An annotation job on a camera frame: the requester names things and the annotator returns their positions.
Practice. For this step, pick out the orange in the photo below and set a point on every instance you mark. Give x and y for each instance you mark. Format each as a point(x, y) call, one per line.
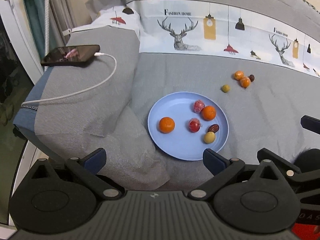
point(238, 75)
point(245, 82)

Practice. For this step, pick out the bare orange mandarin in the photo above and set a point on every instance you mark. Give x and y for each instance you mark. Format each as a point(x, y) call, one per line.
point(208, 113)

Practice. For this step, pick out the white window frame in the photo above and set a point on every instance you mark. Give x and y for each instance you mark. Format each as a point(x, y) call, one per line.
point(16, 24)

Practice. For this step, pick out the yellow small fruit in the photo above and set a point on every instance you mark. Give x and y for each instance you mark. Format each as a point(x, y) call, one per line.
point(225, 88)

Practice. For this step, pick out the dried red jujube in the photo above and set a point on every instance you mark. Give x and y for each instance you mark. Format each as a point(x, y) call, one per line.
point(213, 128)

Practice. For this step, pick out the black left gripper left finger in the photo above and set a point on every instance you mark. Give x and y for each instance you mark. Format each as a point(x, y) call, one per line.
point(59, 197)

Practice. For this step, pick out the red tomato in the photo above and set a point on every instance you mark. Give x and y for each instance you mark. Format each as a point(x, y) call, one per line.
point(194, 125)

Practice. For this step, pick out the grey curtain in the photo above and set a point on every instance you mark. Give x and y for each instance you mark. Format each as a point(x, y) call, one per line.
point(60, 22)

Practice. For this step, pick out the yellow-green small fruit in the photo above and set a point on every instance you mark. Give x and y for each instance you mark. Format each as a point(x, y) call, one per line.
point(209, 137)

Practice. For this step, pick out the dark jujube far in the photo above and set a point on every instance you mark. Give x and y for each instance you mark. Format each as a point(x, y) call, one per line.
point(252, 78)

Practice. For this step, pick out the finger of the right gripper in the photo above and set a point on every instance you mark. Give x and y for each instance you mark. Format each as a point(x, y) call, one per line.
point(311, 124)
point(282, 164)

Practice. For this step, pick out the black smartphone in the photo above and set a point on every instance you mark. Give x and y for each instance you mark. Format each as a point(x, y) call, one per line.
point(77, 56)

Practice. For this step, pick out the printed deer sofa cover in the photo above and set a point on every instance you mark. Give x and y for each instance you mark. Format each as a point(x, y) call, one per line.
point(152, 48)

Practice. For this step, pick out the blue round plate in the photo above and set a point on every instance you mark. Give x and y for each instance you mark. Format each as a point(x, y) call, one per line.
point(182, 143)

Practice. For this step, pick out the red fruit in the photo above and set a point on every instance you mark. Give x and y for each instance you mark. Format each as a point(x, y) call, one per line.
point(198, 106)

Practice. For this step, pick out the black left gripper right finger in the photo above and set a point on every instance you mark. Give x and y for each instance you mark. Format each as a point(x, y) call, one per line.
point(249, 198)

